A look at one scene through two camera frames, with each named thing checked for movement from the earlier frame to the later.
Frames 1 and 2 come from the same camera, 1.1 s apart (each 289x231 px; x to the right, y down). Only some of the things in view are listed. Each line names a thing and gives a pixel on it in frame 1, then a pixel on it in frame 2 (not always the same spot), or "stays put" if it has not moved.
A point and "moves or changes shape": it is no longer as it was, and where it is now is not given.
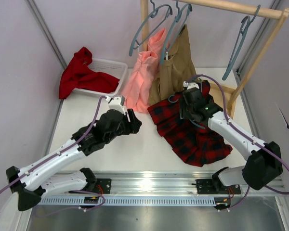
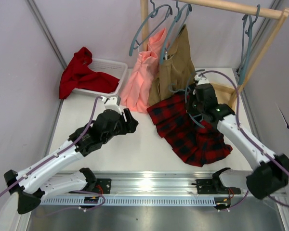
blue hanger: [153, 13] stays put
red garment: [78, 75] stays put
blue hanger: [190, 121] moves or changes shape
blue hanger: [245, 22] -> [242, 72]
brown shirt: [175, 71] stays put
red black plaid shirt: [198, 146] stays put
